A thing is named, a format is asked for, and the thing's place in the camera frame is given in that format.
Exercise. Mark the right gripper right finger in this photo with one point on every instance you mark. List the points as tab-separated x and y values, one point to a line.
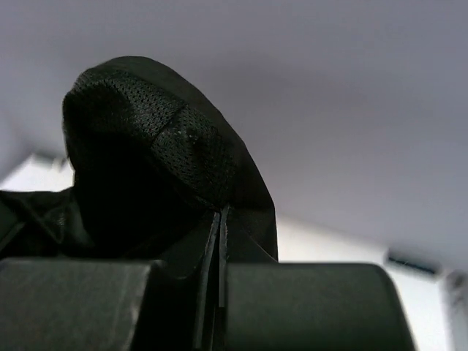
266	305

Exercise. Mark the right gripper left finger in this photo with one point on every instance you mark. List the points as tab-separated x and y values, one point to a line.
56	304

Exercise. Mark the black jacket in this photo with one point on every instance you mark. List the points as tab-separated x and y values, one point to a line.
154	162

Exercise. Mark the blue table label right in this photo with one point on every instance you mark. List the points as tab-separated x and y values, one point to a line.
409	263

